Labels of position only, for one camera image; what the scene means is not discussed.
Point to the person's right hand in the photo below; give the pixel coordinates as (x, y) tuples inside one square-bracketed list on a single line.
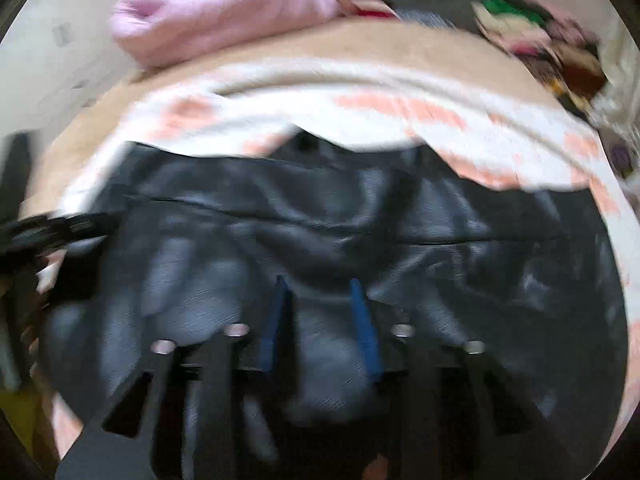
[(377, 469)]

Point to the black leather jacket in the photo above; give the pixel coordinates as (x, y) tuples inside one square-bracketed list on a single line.
[(310, 240)]

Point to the heap of colourful clothes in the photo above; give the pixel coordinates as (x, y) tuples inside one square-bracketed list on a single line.
[(370, 5)]

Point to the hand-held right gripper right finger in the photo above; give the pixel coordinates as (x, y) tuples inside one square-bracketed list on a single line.
[(365, 327)]

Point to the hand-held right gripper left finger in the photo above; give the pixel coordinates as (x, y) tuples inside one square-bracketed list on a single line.
[(272, 325)]

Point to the white orange printed blanket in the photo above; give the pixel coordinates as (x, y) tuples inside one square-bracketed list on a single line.
[(380, 80)]

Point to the pink padded jacket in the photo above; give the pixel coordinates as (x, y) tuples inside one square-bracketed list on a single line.
[(215, 10)]

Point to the pile of mixed clothes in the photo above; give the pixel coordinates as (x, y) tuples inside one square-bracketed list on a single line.
[(545, 45)]

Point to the beige bed sheet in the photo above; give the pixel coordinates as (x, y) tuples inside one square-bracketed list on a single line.
[(400, 42)]

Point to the white satin curtain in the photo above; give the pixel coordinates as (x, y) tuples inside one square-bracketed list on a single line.
[(617, 85)]

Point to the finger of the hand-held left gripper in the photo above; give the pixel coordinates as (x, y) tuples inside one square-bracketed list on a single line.
[(55, 230)]

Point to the white wardrobe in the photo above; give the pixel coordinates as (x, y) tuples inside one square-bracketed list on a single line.
[(50, 45)]

